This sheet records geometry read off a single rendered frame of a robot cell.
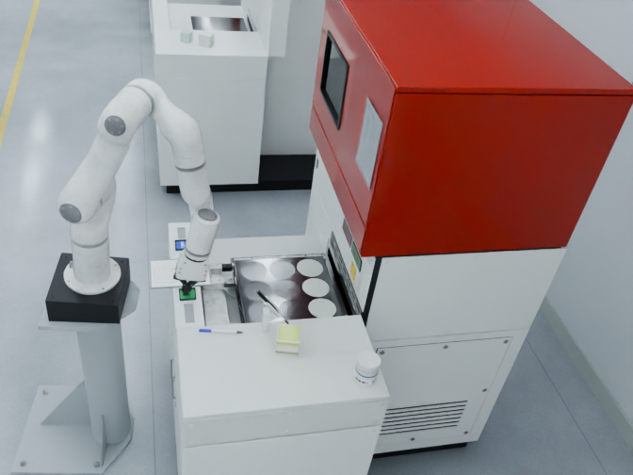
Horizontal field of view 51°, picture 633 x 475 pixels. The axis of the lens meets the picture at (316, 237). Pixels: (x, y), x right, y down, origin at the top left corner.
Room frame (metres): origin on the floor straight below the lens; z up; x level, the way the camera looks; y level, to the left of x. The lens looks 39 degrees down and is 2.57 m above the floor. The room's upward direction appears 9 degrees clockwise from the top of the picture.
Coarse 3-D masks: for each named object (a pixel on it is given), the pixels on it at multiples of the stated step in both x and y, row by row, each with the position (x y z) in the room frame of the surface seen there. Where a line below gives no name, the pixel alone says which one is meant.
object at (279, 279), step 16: (320, 256) 1.98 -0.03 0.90; (240, 272) 1.82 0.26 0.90; (256, 272) 1.83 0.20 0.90; (272, 272) 1.84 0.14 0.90; (288, 272) 1.86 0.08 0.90; (240, 288) 1.73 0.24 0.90; (256, 288) 1.75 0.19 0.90; (272, 288) 1.76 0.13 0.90; (288, 288) 1.77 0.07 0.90; (256, 304) 1.66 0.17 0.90; (288, 304) 1.69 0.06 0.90; (304, 304) 1.70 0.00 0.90; (336, 304) 1.73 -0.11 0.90; (256, 320) 1.59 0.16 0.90; (272, 320) 1.60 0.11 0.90
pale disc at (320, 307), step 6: (318, 300) 1.74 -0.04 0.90; (324, 300) 1.74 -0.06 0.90; (312, 306) 1.70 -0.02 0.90; (318, 306) 1.70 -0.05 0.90; (324, 306) 1.71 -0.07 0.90; (330, 306) 1.71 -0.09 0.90; (312, 312) 1.67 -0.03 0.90; (318, 312) 1.67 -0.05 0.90; (324, 312) 1.68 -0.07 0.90; (330, 312) 1.68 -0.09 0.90
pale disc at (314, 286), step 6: (306, 282) 1.82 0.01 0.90; (312, 282) 1.83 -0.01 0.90; (318, 282) 1.83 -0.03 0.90; (324, 282) 1.84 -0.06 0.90; (306, 288) 1.79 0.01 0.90; (312, 288) 1.79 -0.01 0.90; (318, 288) 1.80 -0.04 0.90; (324, 288) 1.80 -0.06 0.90; (312, 294) 1.76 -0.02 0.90; (318, 294) 1.77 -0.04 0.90; (324, 294) 1.77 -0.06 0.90
